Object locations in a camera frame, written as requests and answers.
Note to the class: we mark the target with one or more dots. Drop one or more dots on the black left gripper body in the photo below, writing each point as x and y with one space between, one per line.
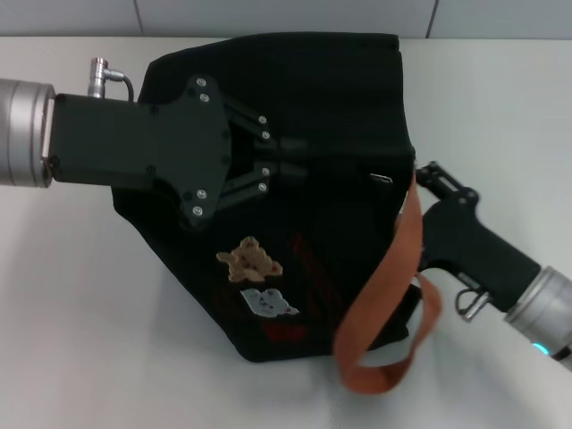
134 143

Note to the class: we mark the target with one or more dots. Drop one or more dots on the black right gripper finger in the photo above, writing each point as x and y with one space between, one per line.
442 181

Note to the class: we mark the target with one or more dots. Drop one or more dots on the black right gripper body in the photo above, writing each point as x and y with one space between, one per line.
473 246

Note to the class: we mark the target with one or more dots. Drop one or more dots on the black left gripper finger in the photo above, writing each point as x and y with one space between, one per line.
292 147
290 170

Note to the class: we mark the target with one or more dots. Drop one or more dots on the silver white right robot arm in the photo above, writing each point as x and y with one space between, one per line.
543 313

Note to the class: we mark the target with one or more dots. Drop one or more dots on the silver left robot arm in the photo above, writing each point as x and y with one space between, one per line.
22 134

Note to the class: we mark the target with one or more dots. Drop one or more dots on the silver pocket zipper pull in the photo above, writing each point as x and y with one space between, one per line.
381 178

